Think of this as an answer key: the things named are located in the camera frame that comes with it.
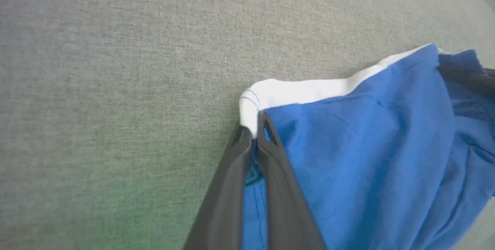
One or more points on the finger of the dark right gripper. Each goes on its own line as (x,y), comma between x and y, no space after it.
(471,80)

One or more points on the grey upholstered sofa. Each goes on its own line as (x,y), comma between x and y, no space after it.
(116,87)

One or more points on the blue and white garment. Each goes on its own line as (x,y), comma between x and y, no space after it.
(367,157)

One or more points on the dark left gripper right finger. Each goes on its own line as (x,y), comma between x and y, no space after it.
(284,203)

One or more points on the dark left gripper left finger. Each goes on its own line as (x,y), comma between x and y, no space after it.
(224,203)

